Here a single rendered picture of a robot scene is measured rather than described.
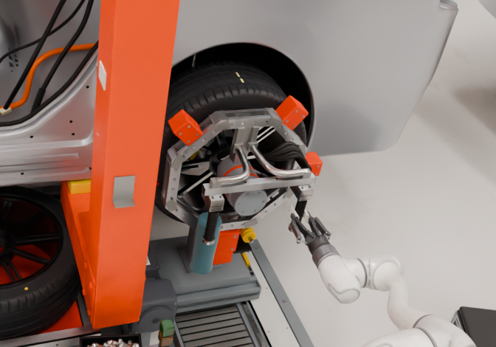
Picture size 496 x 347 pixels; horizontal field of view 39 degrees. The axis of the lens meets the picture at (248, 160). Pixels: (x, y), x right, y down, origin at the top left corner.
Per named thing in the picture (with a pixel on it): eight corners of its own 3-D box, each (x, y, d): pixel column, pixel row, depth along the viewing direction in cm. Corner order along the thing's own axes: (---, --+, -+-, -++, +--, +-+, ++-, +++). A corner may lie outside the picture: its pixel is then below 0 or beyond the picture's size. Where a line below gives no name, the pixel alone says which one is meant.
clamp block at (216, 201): (214, 193, 242) (216, 181, 239) (223, 210, 236) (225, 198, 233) (201, 195, 240) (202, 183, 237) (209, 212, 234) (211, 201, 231)
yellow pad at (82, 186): (100, 168, 277) (100, 159, 274) (107, 191, 267) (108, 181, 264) (64, 172, 271) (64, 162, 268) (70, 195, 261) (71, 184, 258)
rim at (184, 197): (291, 107, 291) (201, 55, 259) (314, 139, 274) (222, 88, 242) (218, 192, 306) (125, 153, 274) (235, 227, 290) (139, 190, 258)
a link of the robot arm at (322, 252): (338, 271, 239) (330, 258, 243) (345, 252, 234) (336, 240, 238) (314, 275, 236) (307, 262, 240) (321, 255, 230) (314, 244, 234)
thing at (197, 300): (231, 245, 342) (235, 231, 336) (258, 300, 316) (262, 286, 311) (132, 259, 322) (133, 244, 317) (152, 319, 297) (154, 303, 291)
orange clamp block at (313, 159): (291, 166, 278) (311, 165, 281) (299, 179, 272) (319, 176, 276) (295, 153, 274) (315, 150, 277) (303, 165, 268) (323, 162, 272)
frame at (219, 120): (280, 212, 291) (311, 104, 259) (287, 223, 286) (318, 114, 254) (156, 228, 270) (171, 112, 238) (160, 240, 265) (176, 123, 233)
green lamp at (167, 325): (170, 325, 228) (172, 317, 226) (173, 335, 225) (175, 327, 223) (159, 328, 227) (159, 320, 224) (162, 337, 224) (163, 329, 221)
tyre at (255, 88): (314, 100, 293) (198, 29, 251) (339, 132, 277) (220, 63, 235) (219, 209, 314) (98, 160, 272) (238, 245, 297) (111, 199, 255)
